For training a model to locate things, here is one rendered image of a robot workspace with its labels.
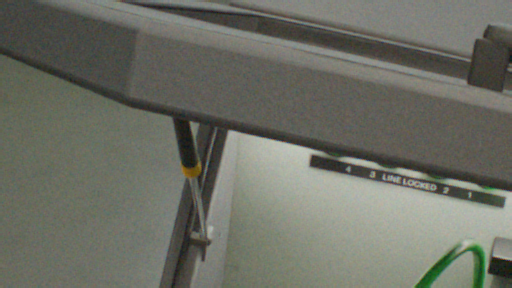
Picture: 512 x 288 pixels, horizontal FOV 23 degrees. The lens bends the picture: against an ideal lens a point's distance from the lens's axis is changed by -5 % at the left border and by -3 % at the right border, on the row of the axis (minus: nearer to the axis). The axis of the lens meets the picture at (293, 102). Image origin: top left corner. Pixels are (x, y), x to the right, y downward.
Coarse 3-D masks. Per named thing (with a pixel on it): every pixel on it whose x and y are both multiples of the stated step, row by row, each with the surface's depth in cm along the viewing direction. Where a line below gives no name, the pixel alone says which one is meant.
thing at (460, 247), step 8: (464, 240) 131; (472, 240) 133; (456, 248) 129; (464, 248) 130; (472, 248) 133; (480, 248) 135; (440, 256) 127; (448, 256) 127; (456, 256) 128; (480, 256) 138; (432, 264) 126; (440, 264) 126; (448, 264) 127; (480, 264) 140; (424, 272) 125; (432, 272) 125; (440, 272) 126; (480, 272) 141; (424, 280) 124; (432, 280) 125; (472, 280) 144; (480, 280) 143
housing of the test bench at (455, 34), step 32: (256, 0) 148; (288, 0) 149; (320, 0) 150; (352, 0) 151; (384, 0) 152; (416, 0) 153; (448, 0) 154; (480, 0) 155; (384, 32) 146; (416, 32) 147; (448, 32) 148; (480, 32) 149
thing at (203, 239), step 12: (180, 120) 119; (180, 132) 121; (192, 132) 122; (180, 144) 123; (192, 144) 124; (180, 156) 126; (192, 156) 125; (192, 168) 127; (192, 180) 130; (192, 192) 133; (204, 216) 138; (204, 228) 139; (192, 240) 142; (204, 240) 142; (204, 252) 142
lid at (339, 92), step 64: (0, 0) 65; (64, 0) 60; (128, 0) 76; (192, 0) 133; (64, 64) 58; (128, 64) 53; (192, 64) 53; (256, 64) 52; (320, 64) 52; (384, 64) 56; (448, 64) 127; (256, 128) 52; (320, 128) 52; (384, 128) 52; (448, 128) 52
